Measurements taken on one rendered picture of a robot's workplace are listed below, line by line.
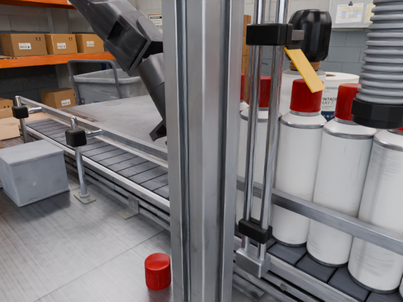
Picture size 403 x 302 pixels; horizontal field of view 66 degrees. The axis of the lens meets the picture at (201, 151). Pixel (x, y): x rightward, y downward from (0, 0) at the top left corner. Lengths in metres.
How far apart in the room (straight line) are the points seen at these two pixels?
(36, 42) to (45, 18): 1.03
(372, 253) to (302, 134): 0.14
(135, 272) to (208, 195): 0.23
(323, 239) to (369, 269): 0.05
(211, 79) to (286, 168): 0.18
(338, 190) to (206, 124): 0.18
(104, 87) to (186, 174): 2.57
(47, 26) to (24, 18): 0.34
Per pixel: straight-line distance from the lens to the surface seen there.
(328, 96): 0.90
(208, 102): 0.23
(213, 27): 0.23
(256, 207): 0.41
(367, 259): 0.38
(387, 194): 0.34
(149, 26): 0.54
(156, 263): 0.42
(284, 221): 0.41
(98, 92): 2.87
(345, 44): 4.81
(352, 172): 0.35
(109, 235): 0.54
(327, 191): 0.36
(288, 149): 0.37
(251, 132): 0.31
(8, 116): 1.43
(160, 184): 0.57
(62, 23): 5.49
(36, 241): 0.56
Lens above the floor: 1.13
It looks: 20 degrees down
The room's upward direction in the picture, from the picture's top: straight up
